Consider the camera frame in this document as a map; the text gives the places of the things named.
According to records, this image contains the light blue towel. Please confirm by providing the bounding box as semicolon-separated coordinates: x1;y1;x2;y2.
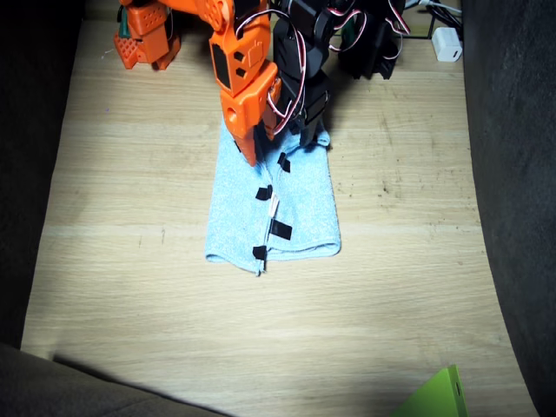
204;116;342;278

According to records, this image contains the white power adapter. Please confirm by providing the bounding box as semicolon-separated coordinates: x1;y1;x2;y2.
431;27;465;63

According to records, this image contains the lime green plastic object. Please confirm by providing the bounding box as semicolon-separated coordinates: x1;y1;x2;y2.
386;364;470;417

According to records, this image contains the grey fabric cushion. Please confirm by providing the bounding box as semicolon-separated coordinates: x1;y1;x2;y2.
0;341;235;417

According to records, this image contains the white cable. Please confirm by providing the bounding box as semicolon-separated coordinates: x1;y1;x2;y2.
416;0;462;12

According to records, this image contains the thin black cable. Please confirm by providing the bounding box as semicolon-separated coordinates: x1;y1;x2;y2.
406;6;462;43

